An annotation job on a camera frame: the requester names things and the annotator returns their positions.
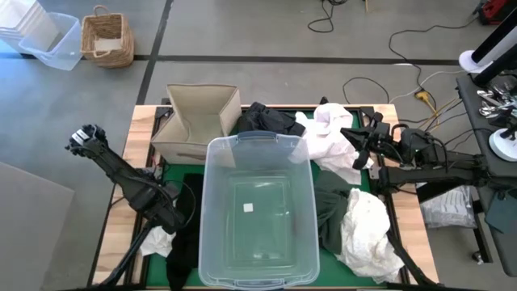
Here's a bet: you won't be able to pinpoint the yellow extension cord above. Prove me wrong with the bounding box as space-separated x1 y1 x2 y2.
414 91 460 124

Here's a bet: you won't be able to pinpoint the metal cutlery pile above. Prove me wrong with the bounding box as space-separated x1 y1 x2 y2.
476 82 517 120

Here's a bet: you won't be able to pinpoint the wicker basket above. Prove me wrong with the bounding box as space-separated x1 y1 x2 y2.
80 4 135 69

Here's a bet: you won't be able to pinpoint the cream white garment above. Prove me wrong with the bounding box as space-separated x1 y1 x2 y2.
334 188 405 284

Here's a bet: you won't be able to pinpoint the black white tower fan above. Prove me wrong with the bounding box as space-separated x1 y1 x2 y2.
459 18 517 74

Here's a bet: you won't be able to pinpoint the large clear plastic storage bin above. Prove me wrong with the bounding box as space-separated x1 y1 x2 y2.
197 130 321 290

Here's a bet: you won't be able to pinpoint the dark green garment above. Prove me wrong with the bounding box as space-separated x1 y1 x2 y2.
313 169 357 255

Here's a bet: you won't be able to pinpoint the long black floor cable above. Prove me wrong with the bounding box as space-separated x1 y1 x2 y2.
388 15 480 96

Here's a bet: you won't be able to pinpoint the looped black floor cable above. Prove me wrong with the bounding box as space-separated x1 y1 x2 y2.
342 76 391 105

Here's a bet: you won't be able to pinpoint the red generator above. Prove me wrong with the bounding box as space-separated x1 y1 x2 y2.
478 0 517 26

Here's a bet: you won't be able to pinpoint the white floor cable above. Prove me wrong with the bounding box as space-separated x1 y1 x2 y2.
389 70 465 104

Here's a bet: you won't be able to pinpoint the white shirt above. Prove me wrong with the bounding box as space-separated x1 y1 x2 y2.
294 103 375 186

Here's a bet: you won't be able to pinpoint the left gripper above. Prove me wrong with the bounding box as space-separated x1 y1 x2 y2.
143 181 187 236

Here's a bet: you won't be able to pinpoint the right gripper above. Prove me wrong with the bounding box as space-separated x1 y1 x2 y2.
340 120 401 171

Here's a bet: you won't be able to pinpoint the white round stand base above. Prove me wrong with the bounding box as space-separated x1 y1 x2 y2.
488 127 517 162

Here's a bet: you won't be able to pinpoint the dark teal cloth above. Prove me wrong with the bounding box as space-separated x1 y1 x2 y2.
484 189 517 235

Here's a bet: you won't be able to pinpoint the black sweatshirt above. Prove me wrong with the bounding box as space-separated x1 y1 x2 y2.
236 101 307 137

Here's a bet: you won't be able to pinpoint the stacked white bins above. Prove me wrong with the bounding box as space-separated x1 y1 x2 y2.
0 0 60 53

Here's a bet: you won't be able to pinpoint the white plastic bag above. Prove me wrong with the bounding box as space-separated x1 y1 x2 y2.
419 185 478 230

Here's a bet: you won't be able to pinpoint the small white cloth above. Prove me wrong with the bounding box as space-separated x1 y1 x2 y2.
139 225 177 259

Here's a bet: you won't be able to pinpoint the short black floor cable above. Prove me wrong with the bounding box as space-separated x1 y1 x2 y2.
307 0 336 33

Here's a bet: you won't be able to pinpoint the beige fabric storage box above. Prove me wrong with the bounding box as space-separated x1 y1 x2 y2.
150 83 242 166

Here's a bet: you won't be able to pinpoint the black trousers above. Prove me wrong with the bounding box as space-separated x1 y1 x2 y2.
165 172 205 291

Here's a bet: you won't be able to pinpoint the green table mat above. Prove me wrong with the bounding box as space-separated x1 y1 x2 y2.
145 107 399 289

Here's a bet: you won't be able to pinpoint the small clear plastic bin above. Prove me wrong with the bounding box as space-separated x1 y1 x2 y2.
18 11 84 72

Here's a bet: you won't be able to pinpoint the grey floor mat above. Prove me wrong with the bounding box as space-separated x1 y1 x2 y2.
0 161 76 291

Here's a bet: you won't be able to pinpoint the black side table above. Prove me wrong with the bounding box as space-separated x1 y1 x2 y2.
456 74 517 278

